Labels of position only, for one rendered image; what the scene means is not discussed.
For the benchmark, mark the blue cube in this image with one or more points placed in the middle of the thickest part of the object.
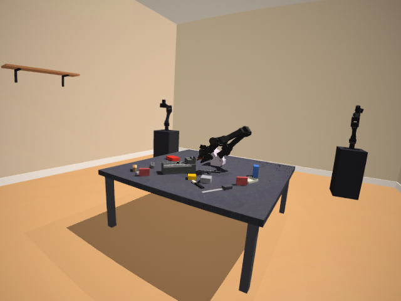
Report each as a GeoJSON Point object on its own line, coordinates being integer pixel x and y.
{"type": "Point", "coordinates": [255, 170]}

